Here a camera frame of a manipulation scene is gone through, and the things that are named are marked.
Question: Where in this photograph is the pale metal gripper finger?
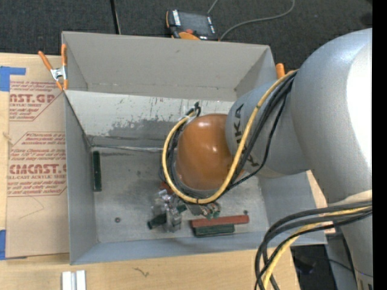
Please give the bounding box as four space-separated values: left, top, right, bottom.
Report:
152 191 174 216
164 204 184 234

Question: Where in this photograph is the brown cardboard board, red print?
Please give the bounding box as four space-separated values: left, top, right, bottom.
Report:
0 52 71 261

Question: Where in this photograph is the grey metal bin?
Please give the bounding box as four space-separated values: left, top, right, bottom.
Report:
61 31 329 266

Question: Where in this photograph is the dark green flat block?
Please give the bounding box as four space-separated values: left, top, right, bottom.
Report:
193 224 236 239
91 150 103 193
146 213 167 230

